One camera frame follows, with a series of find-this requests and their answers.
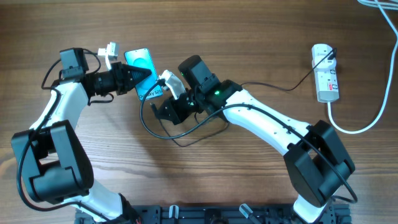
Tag white power strip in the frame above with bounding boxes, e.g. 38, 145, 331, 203
312, 44, 340, 103

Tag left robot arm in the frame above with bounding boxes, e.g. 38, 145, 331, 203
11, 47, 152, 223

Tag black left camera cable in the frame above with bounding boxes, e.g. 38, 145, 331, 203
16, 48, 125, 223

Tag white power strip cord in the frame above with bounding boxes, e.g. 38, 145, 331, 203
326, 0, 398, 135

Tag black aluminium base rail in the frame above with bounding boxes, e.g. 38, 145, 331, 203
74, 202, 352, 224

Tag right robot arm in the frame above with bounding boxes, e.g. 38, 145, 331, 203
154, 55, 355, 223

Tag white USB charger plug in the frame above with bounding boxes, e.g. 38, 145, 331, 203
312, 55, 336, 71

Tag white cables at corner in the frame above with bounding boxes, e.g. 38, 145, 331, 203
356, 0, 398, 11

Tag blue Galaxy smartphone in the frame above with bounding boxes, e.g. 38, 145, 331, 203
124, 48, 157, 101

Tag black USB charging cable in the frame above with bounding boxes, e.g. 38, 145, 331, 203
149, 47, 338, 148

